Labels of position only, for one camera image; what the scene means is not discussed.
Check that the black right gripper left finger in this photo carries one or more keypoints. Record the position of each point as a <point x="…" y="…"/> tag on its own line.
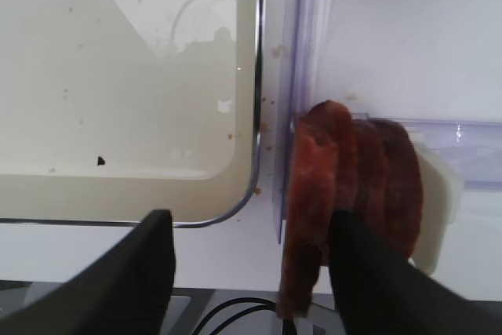
<point x="126" y="291"/>

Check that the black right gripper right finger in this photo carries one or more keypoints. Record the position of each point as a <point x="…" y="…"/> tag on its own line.
<point x="376" y="291"/>

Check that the meat patty slice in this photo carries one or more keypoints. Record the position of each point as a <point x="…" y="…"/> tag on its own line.
<point x="390" y="191"/>
<point x="310" y="201"/>
<point x="336" y="120"/>

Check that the white plastic stopper block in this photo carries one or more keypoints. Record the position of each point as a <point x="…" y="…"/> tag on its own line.
<point x="442" y="191"/>

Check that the lower right clear holder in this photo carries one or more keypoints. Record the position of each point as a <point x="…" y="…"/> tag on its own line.
<point x="473" y="149"/>

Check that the cream metal tray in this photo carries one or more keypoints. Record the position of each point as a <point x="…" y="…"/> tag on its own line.
<point x="113" y="108"/>

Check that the right clear vertical divider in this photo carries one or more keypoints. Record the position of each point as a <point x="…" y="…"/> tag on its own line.
<point x="304" y="26"/>

